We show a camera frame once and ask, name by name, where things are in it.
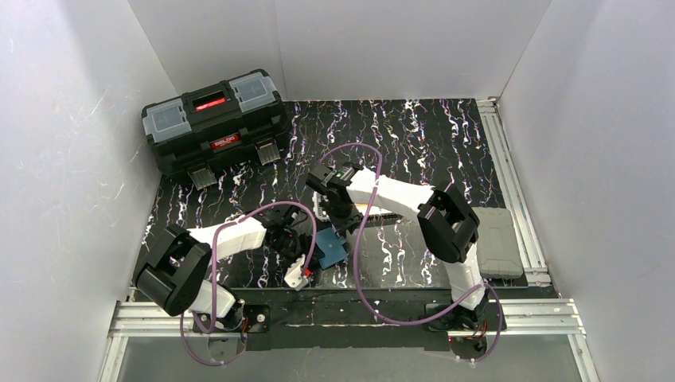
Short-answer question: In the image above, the black red toolbox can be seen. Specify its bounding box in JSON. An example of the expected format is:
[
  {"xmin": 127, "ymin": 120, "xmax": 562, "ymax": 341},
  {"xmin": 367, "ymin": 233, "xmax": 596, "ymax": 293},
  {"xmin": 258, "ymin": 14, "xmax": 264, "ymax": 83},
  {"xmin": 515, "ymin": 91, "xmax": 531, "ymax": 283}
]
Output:
[{"xmin": 141, "ymin": 68, "xmax": 291, "ymax": 189}]

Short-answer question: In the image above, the grey flat case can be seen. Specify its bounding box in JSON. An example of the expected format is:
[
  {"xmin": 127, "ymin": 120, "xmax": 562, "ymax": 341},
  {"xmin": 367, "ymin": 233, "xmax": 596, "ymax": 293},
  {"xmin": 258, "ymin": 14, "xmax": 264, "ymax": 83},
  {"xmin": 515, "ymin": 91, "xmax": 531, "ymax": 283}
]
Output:
[{"xmin": 474, "ymin": 207, "xmax": 524, "ymax": 279}]

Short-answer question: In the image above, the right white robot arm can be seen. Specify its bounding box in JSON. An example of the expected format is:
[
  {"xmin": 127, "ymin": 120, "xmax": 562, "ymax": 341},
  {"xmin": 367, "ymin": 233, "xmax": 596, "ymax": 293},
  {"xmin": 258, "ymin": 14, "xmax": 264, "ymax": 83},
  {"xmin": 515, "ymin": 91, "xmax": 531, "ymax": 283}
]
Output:
[{"xmin": 306, "ymin": 162, "xmax": 487, "ymax": 329}]

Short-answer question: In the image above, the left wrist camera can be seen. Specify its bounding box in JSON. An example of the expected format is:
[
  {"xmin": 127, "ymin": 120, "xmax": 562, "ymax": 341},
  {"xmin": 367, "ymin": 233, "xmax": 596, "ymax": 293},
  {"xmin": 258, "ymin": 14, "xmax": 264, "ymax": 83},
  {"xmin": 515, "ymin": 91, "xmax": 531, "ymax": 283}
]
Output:
[{"xmin": 283, "ymin": 255, "xmax": 314, "ymax": 291}]

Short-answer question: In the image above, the aluminium frame rail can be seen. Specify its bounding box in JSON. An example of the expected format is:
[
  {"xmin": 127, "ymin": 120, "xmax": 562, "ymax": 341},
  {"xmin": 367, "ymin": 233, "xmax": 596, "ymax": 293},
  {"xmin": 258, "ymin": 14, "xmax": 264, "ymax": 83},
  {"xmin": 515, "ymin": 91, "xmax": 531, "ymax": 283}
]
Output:
[{"xmin": 99, "ymin": 100, "xmax": 598, "ymax": 381}]

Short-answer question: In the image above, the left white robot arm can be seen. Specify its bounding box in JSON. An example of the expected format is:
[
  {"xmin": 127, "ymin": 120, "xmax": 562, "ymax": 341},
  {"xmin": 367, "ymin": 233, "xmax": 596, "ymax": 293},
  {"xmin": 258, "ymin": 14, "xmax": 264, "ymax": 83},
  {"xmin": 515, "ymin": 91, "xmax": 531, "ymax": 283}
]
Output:
[{"xmin": 131, "ymin": 202, "xmax": 316, "ymax": 333}]

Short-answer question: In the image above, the white plastic basket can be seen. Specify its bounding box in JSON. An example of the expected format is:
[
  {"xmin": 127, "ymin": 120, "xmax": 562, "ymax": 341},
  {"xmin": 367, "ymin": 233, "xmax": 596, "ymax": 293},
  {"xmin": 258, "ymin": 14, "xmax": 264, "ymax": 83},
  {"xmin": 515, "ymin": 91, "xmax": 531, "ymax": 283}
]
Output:
[{"xmin": 312, "ymin": 192, "xmax": 400, "ymax": 222}]

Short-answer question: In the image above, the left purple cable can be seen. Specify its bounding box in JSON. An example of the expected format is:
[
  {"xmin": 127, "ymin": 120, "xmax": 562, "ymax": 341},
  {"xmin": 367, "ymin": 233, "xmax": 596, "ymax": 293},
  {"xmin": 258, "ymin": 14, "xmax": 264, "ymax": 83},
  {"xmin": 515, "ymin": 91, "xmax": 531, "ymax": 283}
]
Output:
[{"xmin": 179, "ymin": 201, "xmax": 318, "ymax": 368}]

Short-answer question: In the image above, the blue leather card holder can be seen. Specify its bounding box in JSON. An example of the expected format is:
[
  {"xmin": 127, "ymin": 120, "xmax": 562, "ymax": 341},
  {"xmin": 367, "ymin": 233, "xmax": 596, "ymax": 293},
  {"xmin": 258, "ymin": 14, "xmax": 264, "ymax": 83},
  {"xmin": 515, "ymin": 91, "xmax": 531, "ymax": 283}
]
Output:
[{"xmin": 316, "ymin": 228, "xmax": 348, "ymax": 270}]

